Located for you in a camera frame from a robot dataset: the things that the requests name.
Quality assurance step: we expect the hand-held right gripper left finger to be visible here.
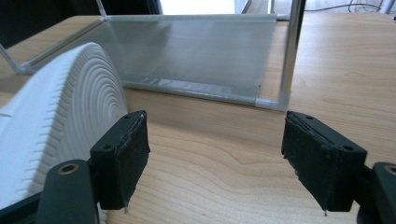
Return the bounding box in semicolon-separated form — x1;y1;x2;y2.
90;109;151;211

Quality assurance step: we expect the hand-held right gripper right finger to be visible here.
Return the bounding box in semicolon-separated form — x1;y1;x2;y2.
281;110;369;213

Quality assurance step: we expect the white sneaker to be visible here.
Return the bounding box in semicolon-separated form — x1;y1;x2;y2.
0;41;129;224

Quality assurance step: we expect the metal shoe rack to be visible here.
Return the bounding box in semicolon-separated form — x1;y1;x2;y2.
0;0;308;112

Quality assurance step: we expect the black floor cable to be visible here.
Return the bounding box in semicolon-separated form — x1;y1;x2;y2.
304;0;382;14

